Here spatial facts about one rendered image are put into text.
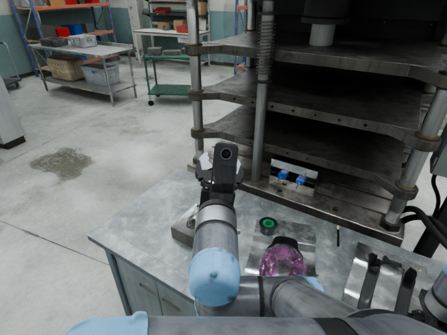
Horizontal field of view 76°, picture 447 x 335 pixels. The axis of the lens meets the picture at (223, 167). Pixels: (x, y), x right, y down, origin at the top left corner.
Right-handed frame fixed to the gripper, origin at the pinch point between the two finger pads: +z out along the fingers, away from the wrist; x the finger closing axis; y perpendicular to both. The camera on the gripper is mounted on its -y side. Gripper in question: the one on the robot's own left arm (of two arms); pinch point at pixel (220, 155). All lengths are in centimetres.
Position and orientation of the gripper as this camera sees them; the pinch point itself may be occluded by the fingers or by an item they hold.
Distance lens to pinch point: 68.7
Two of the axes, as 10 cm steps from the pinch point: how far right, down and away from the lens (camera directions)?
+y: -1.4, 8.3, 5.3
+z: 0.1, -5.4, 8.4
